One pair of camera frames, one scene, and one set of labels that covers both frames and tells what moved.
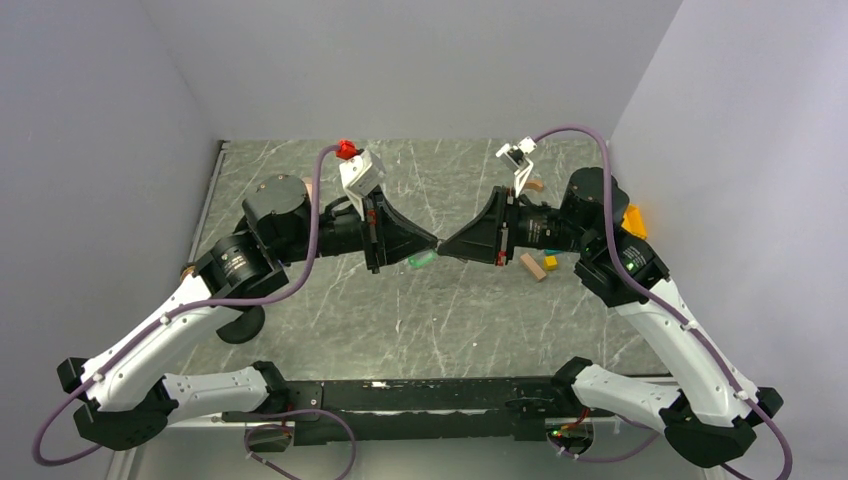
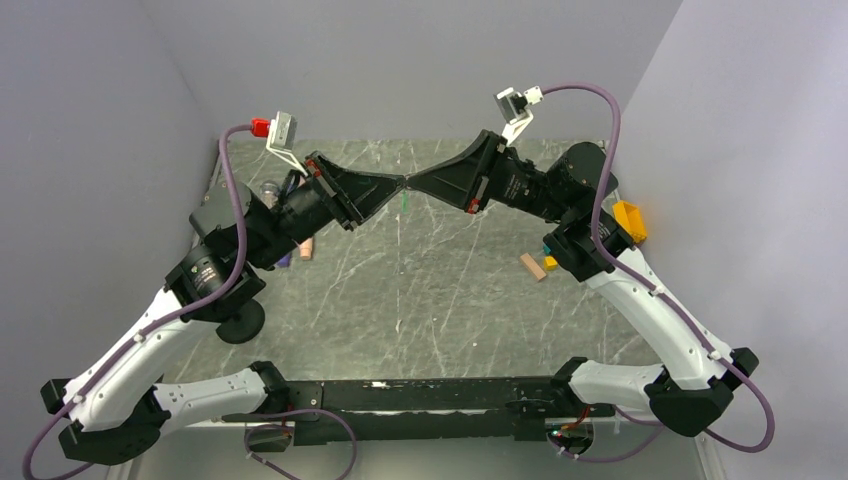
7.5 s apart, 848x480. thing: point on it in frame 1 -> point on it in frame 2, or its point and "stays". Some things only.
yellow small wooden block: (550, 262) stays
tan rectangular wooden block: (532, 266) stays
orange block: (633, 221) stays
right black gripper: (486, 239) -> (469, 178)
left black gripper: (390, 234) -> (364, 192)
